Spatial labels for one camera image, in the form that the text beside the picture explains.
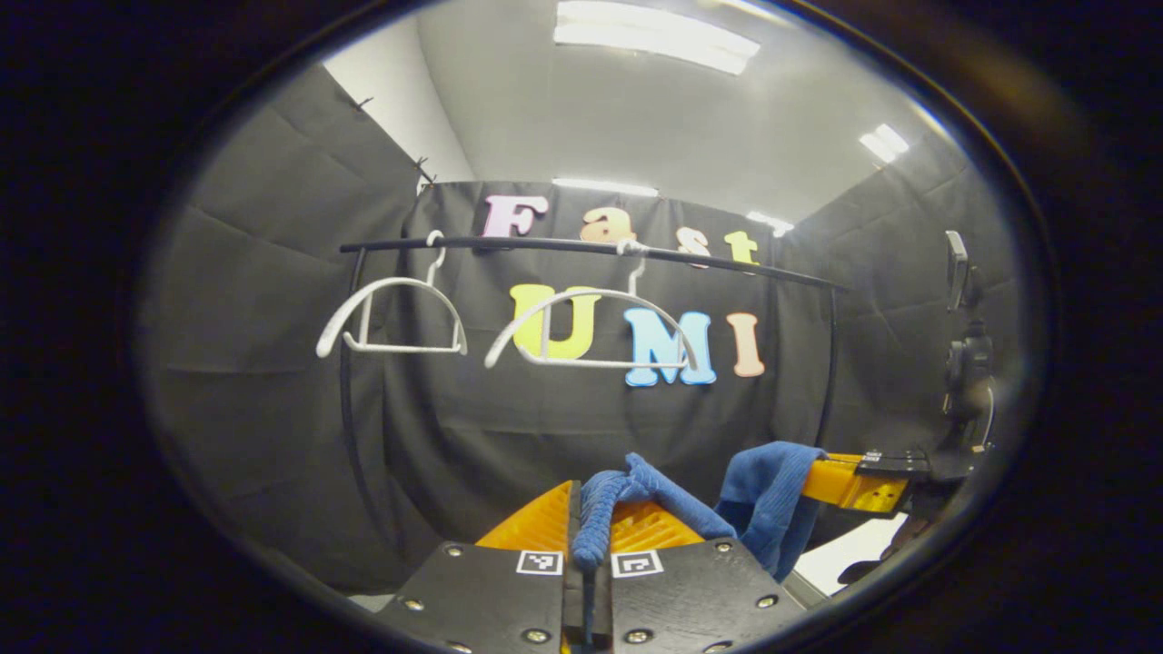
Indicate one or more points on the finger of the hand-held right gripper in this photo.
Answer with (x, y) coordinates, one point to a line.
(845, 490)

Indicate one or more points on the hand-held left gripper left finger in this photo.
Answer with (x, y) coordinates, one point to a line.
(491, 599)

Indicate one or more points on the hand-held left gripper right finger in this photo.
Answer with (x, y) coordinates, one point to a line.
(700, 599)

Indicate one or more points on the white clothes hanger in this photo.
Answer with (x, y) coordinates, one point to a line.
(618, 363)
(327, 338)

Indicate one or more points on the black clothes rack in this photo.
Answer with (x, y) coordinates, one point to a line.
(509, 244)

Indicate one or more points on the small ceiling light panel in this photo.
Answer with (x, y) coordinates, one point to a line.
(770, 222)
(604, 187)
(883, 143)

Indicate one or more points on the black backdrop cloth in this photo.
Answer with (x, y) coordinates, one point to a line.
(273, 409)

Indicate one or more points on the large ceiling light panel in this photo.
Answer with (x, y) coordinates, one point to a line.
(654, 34)

